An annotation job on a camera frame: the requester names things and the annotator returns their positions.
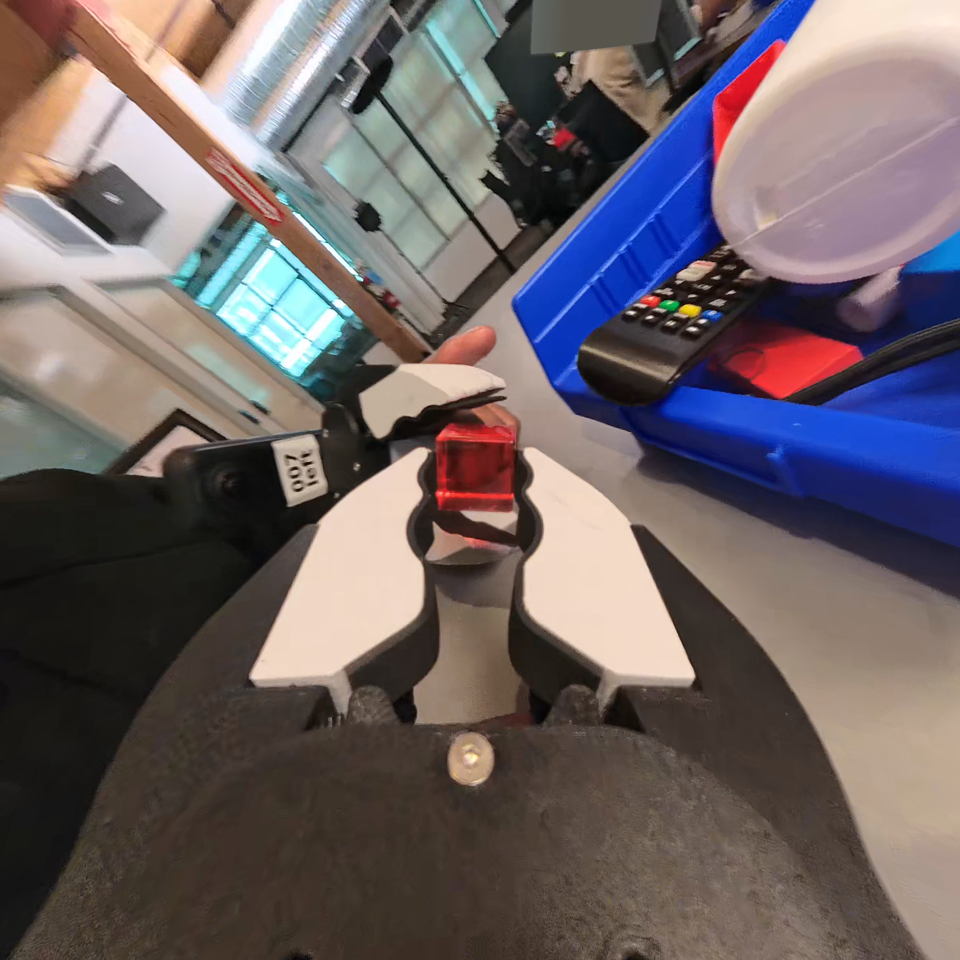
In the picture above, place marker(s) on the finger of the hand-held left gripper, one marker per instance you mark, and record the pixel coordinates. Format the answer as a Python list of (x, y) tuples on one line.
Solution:
[(435, 386), (465, 547)]

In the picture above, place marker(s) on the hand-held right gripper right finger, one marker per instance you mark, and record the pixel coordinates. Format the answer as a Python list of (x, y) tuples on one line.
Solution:
[(600, 592)]

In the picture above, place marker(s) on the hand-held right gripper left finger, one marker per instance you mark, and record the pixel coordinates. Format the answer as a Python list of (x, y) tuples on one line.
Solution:
[(352, 592)]

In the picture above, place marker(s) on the red translucent cube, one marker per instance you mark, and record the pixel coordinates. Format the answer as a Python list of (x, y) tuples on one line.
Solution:
[(476, 469)]

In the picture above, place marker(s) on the blue plastic bin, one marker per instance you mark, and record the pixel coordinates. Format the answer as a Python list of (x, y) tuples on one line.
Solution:
[(637, 225)]

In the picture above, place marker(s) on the red toy building block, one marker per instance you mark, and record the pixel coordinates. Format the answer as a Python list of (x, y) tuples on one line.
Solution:
[(739, 105)]

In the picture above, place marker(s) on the person's left hand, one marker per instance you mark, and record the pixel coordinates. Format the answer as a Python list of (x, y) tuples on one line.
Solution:
[(469, 346)]

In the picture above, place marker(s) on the black framed sign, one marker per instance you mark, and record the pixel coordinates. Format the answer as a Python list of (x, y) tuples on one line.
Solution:
[(172, 442)]

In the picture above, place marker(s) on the red fire extinguisher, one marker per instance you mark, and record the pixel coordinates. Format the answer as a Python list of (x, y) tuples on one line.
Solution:
[(390, 296)]

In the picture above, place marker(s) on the black tripod light stand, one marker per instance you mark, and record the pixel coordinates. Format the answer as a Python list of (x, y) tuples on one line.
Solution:
[(367, 216)]

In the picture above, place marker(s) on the person's black jacket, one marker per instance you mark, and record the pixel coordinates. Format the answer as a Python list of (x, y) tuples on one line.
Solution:
[(90, 600)]

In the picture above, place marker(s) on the black pole stand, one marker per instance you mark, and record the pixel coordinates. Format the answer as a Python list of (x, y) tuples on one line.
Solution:
[(450, 187)]

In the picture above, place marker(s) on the black remote control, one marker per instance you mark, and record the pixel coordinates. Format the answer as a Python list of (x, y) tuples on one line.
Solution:
[(660, 345)]

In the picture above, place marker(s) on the black office chair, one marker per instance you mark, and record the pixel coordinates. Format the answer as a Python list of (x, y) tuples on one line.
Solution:
[(540, 165)]

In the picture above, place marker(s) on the red plastic piece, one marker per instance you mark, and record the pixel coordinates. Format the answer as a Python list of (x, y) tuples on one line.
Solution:
[(787, 360)]

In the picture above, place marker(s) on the small white cylinder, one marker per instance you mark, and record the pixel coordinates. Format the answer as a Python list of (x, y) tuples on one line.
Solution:
[(870, 300)]

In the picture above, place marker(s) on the white plastic cup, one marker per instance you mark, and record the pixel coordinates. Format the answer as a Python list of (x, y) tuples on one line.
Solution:
[(840, 150)]

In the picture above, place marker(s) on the wooden post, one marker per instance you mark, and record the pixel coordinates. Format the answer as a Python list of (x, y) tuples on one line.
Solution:
[(247, 187)]

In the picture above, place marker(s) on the black wall speaker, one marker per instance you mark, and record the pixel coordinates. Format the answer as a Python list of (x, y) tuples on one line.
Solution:
[(112, 202)]

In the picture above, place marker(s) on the silver ceiling duct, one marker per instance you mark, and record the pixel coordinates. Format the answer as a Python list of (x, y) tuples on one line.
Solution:
[(300, 60)]

